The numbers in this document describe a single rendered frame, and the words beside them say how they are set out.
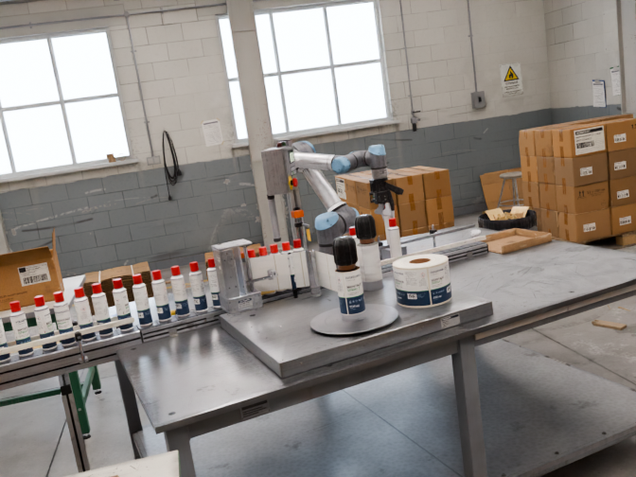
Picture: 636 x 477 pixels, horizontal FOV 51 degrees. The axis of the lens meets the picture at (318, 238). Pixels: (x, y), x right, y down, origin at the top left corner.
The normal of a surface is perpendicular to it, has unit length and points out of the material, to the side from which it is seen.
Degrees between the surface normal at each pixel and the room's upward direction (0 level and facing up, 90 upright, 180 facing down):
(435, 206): 89
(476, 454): 90
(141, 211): 90
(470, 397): 90
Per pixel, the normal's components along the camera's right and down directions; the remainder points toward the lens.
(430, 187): 0.26, 0.15
